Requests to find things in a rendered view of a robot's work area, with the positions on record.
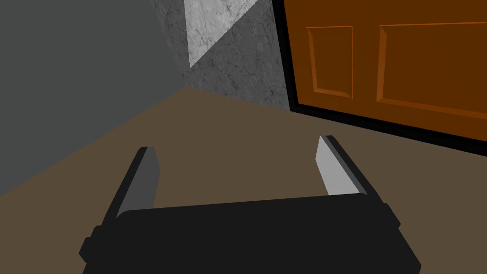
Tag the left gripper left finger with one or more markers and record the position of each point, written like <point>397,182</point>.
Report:
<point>139,182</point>

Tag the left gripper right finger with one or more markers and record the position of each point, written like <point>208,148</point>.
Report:
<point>338,171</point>

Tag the orange panelled door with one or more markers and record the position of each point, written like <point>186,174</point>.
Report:
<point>418,64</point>

